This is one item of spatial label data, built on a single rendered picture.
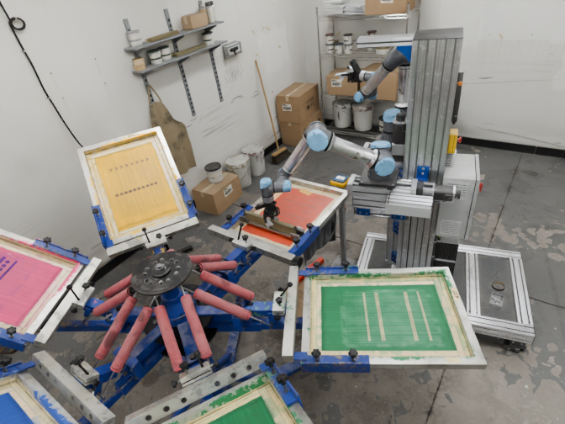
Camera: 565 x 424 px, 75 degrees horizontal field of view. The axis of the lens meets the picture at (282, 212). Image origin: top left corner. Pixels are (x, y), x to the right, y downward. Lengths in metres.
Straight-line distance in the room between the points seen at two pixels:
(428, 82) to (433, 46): 0.18
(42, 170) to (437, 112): 3.08
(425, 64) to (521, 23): 3.05
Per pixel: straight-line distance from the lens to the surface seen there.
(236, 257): 2.26
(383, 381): 2.90
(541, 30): 5.29
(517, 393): 3.06
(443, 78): 2.32
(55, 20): 3.73
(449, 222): 2.71
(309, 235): 2.36
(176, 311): 2.01
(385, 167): 2.20
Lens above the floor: 2.50
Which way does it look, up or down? 35 degrees down
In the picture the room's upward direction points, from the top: 9 degrees counter-clockwise
